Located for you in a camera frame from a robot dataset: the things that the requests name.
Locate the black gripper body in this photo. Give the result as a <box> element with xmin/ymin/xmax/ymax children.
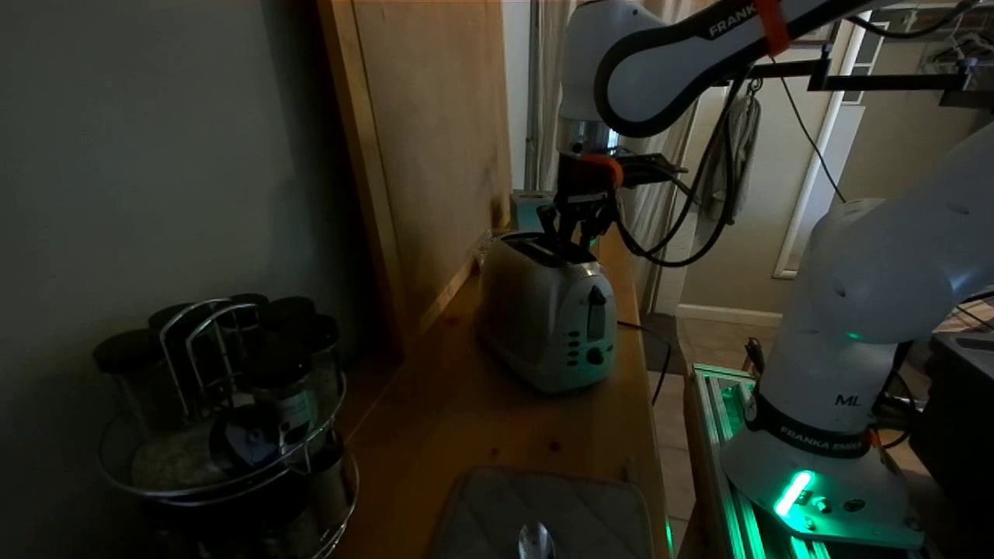
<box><xmin>553</xmin><ymin>151</ymin><xmax>625</xmax><ymax>248</ymax></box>

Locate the silver two-slot toaster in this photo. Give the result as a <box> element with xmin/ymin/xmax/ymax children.
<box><xmin>479</xmin><ymin>233</ymin><xmax>618</xmax><ymax>393</ymax></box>

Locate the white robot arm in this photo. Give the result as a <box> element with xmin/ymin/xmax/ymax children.
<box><xmin>559</xmin><ymin>0</ymin><xmax>994</xmax><ymax>459</ymax></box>

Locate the blue cube tissue box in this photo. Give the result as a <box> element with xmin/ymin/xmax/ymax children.
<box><xmin>512</xmin><ymin>192</ymin><xmax>557</xmax><ymax>233</ymax></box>

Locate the large plywood board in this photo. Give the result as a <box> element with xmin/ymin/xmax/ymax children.
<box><xmin>318</xmin><ymin>0</ymin><xmax>512</xmax><ymax>351</ymax></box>

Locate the grey pot holder mat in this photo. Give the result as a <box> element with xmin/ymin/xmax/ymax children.
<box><xmin>430</xmin><ymin>470</ymin><xmax>651</xmax><ymax>559</ymax></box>

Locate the metal spoon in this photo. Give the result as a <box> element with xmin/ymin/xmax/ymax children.
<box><xmin>516</xmin><ymin>523</ymin><xmax>557</xmax><ymax>559</ymax></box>

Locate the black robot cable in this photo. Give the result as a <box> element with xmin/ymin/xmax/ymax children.
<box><xmin>609</xmin><ymin>74</ymin><xmax>770</xmax><ymax>273</ymax></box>

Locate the black toaster power cord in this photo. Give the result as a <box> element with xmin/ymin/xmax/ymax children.
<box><xmin>614</xmin><ymin>318</ymin><xmax>676</xmax><ymax>410</ymax></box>

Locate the green-lit robot base mount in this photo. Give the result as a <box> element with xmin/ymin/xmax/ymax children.
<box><xmin>688</xmin><ymin>364</ymin><xmax>927</xmax><ymax>559</ymax></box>

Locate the wire spice rack carousel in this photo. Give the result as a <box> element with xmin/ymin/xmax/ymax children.
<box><xmin>94</xmin><ymin>296</ymin><xmax>359</xmax><ymax>559</ymax></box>

